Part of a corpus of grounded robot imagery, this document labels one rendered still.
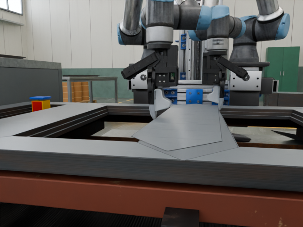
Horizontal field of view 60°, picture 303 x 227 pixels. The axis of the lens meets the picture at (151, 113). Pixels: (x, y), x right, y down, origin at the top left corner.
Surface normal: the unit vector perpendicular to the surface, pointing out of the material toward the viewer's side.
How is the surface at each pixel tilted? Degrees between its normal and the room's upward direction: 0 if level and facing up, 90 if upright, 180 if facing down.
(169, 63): 90
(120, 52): 90
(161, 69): 90
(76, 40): 90
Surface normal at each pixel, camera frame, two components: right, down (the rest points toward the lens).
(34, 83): 0.98, 0.03
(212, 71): -0.18, 0.14
